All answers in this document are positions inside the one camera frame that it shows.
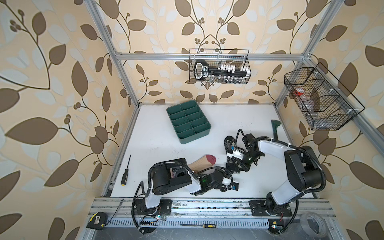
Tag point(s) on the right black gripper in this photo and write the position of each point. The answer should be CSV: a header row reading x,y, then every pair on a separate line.
x,y
244,166

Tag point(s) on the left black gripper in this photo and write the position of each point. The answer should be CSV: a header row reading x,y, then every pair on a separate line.
x,y
227,177

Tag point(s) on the black argyle sock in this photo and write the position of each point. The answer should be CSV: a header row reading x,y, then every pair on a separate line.
x,y
229,144

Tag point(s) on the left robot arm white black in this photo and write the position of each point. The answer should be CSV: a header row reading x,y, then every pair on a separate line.
x,y
169,176

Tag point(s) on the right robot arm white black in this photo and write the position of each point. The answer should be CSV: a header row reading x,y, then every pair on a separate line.
x,y
304,172

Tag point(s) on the clear tape roll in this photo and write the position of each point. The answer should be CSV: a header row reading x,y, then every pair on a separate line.
x,y
314,225

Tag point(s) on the beige maroon striped sock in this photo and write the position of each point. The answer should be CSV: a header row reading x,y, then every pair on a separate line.
x,y
204,162

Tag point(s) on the green compartment tray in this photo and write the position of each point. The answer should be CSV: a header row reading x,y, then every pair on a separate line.
x,y
189,121

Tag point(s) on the red capped jar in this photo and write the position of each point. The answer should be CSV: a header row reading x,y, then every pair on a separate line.
x,y
297,92

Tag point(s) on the black yellow screwdriver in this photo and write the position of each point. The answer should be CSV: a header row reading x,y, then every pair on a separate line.
x,y
126,173

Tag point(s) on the black socket set holder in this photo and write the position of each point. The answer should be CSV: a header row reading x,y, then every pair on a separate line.
x,y
202,70

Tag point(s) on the black yellow tape measure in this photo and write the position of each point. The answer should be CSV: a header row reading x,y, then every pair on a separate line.
x,y
98,221

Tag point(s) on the green handled tool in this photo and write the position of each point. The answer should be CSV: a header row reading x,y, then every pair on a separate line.
x,y
275,125

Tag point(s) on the yellow black handled knife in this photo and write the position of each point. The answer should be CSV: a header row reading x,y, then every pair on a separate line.
x,y
205,226

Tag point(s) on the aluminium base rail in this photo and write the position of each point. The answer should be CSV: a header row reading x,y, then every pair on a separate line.
x,y
225,213

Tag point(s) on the right wall wire basket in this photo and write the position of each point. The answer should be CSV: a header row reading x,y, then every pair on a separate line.
x,y
328,104

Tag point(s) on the wall wire basket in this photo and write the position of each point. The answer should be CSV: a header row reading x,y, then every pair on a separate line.
x,y
328,104
220,56

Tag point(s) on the back wall wire basket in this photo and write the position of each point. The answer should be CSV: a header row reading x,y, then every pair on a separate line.
x,y
220,56

